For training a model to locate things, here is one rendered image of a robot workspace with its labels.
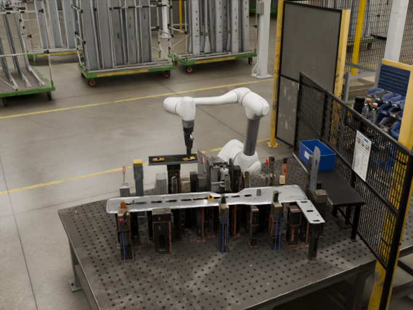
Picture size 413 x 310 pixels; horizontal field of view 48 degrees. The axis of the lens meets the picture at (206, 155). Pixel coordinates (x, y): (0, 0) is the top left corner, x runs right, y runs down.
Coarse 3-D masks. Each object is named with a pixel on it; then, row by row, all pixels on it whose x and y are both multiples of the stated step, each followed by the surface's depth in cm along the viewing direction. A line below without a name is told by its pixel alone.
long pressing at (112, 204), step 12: (204, 192) 328; (240, 192) 328; (252, 192) 328; (264, 192) 328; (288, 192) 328; (300, 192) 328; (108, 204) 313; (132, 204) 313; (144, 204) 313; (156, 204) 313; (168, 204) 313; (180, 204) 313; (192, 204) 313; (204, 204) 313; (216, 204) 313; (228, 204) 314; (252, 204) 314
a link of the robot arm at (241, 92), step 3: (243, 87) 363; (231, 90) 357; (234, 90) 356; (237, 90) 356; (240, 90) 356; (243, 90) 356; (246, 90) 357; (249, 90) 358; (237, 93) 354; (240, 93) 355; (243, 93) 354; (246, 93) 354; (240, 96) 355; (243, 96) 354; (240, 99) 355; (237, 102) 358; (240, 102) 356
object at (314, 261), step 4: (316, 220) 296; (312, 224) 295; (316, 224) 293; (320, 224) 293; (312, 228) 295; (316, 228) 294; (320, 228) 295; (312, 232) 297; (316, 232) 296; (312, 236) 297; (316, 236) 297; (312, 240) 298; (316, 240) 301; (312, 244) 299; (316, 244) 301; (312, 248) 301; (316, 248) 302; (312, 252) 302; (316, 252) 302; (308, 256) 307; (312, 256) 303; (316, 256) 304; (308, 260) 305; (312, 260) 304; (316, 260) 305
